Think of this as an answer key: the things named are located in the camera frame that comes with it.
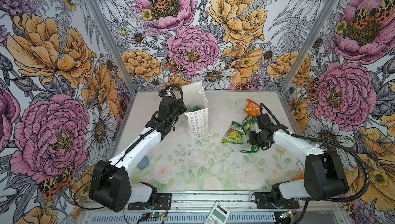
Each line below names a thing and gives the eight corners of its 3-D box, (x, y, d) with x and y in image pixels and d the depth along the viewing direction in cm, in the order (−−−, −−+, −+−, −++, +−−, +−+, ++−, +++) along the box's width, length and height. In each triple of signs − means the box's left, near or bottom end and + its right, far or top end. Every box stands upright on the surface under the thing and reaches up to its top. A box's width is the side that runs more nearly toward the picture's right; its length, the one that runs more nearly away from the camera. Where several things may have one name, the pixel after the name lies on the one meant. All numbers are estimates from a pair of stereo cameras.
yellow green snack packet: (222, 141, 96) (223, 137, 93) (231, 125, 104) (232, 121, 101) (240, 150, 93) (242, 146, 89) (248, 132, 100) (250, 128, 97)
